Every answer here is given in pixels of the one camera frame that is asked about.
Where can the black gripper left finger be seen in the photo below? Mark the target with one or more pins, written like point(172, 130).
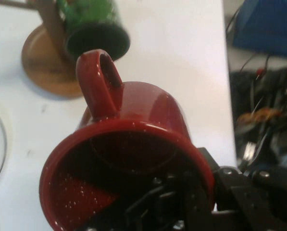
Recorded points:
point(177, 207)

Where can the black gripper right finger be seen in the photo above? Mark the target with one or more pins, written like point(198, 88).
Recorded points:
point(249, 204)

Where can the red speckled enamel mug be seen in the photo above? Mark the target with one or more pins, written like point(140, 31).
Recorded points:
point(138, 108)

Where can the blue box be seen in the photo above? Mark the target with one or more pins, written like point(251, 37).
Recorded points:
point(265, 24)

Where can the brown wooden mug tree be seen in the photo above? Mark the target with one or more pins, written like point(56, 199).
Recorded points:
point(44, 69)

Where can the green printed mug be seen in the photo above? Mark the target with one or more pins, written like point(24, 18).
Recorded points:
point(85, 19)

